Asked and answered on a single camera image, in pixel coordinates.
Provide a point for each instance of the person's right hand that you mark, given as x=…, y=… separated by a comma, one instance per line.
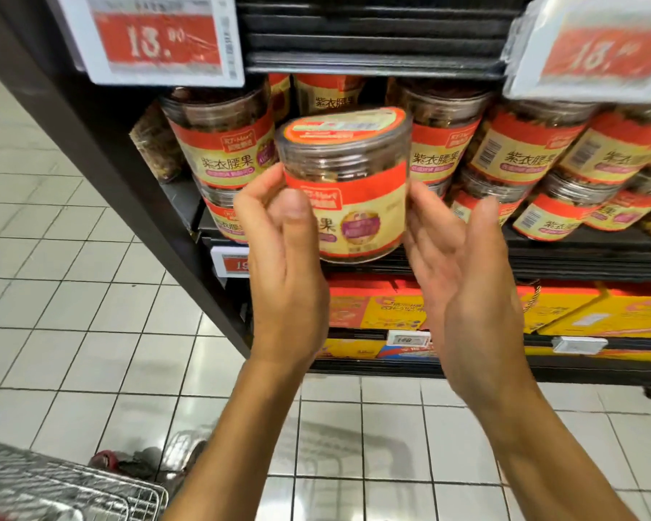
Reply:
x=472, y=309

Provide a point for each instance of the person's left hand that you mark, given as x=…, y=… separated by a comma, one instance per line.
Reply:
x=288, y=287

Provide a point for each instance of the red-label clear nut jar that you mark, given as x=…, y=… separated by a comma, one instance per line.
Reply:
x=347, y=179

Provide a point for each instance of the row of small cashew jars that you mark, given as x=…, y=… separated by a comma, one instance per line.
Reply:
x=521, y=152

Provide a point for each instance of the black metal store shelf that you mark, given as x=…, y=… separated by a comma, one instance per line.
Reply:
x=369, y=38

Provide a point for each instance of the person's left forearm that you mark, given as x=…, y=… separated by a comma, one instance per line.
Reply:
x=239, y=461

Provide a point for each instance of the small white price tag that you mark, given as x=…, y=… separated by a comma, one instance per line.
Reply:
x=230, y=263
x=409, y=338
x=579, y=345

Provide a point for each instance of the flat blue box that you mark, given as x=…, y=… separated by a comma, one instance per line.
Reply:
x=412, y=352

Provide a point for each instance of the yellow gift box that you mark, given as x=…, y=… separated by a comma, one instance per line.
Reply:
x=396, y=309

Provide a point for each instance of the flat yellow box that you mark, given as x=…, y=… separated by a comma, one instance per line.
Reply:
x=353, y=349

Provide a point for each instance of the long orange yellow box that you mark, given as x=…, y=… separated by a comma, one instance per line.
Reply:
x=629, y=314

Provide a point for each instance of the large white price tag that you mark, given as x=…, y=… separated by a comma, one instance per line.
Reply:
x=597, y=48
x=152, y=38

